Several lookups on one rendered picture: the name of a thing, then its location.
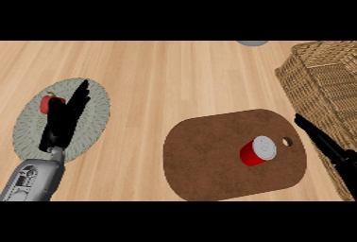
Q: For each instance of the brown wooden cutting board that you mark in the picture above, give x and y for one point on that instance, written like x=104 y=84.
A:
x=208 y=157

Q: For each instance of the red bell pepper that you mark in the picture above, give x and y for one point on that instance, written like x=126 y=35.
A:
x=45 y=104

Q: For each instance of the brown wicker basket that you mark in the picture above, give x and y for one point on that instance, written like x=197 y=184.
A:
x=325 y=82

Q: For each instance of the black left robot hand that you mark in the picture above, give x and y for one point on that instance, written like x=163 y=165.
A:
x=62 y=121

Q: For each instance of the round grey woven placemat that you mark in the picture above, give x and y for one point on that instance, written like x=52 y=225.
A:
x=93 y=123

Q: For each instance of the red can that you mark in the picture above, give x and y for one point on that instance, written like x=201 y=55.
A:
x=256 y=152

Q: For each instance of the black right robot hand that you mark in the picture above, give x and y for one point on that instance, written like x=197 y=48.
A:
x=332 y=148

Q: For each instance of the grey round object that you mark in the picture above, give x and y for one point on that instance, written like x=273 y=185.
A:
x=253 y=43

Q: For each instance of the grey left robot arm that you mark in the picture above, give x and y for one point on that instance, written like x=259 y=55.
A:
x=34 y=178

